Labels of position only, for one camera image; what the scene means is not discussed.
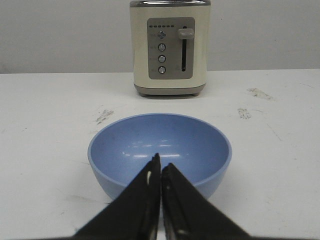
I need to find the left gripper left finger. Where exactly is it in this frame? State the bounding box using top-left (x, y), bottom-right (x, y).
top-left (72, 153), bottom-right (161, 240)

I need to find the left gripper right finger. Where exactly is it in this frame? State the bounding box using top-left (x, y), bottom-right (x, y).
top-left (161, 163), bottom-right (252, 240)

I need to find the blue bowl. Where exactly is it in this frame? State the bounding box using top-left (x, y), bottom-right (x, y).
top-left (87, 113), bottom-right (232, 199)

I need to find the cream and chrome toaster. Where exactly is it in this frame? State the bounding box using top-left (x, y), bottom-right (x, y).
top-left (129, 0), bottom-right (211, 96)

